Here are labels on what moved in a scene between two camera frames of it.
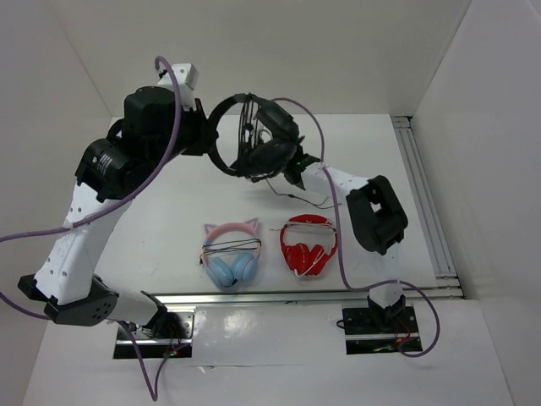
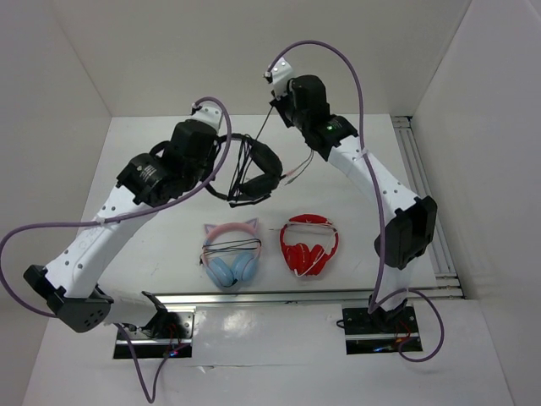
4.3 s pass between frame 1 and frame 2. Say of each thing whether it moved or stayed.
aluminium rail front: stayed
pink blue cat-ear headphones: stayed
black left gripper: moved
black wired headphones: moved
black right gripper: moved
